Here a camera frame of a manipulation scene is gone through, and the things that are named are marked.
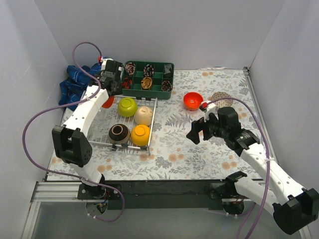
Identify white patterned bowl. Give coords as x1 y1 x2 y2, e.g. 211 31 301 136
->
211 92 233 108

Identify orange bowl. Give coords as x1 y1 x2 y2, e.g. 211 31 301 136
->
183 92 204 111

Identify red-orange bowl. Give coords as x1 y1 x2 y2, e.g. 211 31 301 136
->
102 96 115 109

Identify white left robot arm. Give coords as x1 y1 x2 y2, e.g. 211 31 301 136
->
52 58 123 199

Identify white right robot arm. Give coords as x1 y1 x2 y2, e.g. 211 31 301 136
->
186 107 319 235

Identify red black rolled tie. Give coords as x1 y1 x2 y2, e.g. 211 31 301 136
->
122 77 133 90

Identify pink black rolled tie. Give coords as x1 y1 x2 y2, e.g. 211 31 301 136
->
125 62 136 76

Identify lime green bowl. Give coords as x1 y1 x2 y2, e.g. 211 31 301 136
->
118 97 138 117

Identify green compartment organizer box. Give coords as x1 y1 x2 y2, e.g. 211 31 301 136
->
121 61 174 100

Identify yellow rolled tie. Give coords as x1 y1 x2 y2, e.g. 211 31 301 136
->
141 77 153 90

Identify dark multicolour rolled tie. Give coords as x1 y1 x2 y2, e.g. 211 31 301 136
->
144 64 154 77

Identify blue plaid cloth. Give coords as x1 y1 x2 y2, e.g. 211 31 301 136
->
58 65 91 111

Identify cream beige bowl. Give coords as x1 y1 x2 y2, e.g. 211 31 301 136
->
134 106 153 126

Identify brown black rolled tie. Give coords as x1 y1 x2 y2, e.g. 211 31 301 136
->
161 80 172 92

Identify dark brown patterned bowl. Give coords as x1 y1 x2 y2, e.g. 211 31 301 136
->
108 124 131 144

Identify black folded item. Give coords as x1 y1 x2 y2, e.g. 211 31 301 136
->
163 64 173 78

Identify yellow bowl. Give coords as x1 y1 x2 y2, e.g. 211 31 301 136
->
131 124 151 146

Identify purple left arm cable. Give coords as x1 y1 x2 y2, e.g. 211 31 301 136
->
22 42 126 222

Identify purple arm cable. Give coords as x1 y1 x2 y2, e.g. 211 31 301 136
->
22 42 126 222
206 97 271 239

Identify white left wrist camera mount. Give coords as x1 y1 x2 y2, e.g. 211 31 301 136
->
98 56 113 70

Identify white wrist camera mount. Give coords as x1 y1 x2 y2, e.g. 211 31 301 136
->
199 101 216 122
98 56 113 70

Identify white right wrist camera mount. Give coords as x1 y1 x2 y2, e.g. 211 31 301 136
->
199 101 216 122

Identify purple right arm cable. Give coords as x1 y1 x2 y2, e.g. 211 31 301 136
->
206 97 271 239

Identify metal wire dish rack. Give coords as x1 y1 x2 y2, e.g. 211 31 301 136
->
87 95 158 155

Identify aluminium frame rail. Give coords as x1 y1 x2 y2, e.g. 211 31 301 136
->
243 67 276 157

